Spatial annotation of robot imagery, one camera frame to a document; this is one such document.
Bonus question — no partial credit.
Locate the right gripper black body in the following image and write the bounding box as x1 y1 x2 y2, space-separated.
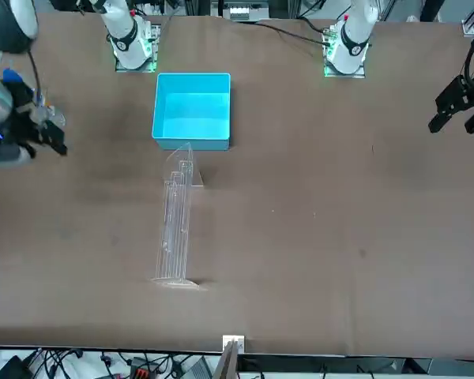
0 112 45 151

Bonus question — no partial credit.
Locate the clear tube with blue cap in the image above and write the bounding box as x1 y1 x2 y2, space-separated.
2 67 67 127

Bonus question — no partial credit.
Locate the clear acrylic rack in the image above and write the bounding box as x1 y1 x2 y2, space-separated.
149 142 207 292

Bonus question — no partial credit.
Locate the blue plastic bin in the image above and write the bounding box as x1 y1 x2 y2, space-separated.
151 72 232 152

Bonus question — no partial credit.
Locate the black power adapter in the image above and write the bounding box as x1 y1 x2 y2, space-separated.
0 355 32 379

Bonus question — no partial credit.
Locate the red and black power strip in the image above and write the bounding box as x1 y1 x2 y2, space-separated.
126 365 159 379

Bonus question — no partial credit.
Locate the grey flat device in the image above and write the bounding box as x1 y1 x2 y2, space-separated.
183 357 214 379

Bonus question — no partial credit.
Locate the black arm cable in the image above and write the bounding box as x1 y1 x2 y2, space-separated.
25 49 45 107

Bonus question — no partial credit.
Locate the black cable on table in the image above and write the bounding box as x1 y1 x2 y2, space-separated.
254 21 329 45

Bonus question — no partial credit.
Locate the white table edge bracket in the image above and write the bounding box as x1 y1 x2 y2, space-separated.
222 334 246 355

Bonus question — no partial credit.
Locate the aluminium camera post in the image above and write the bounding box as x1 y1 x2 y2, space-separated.
219 338 240 379

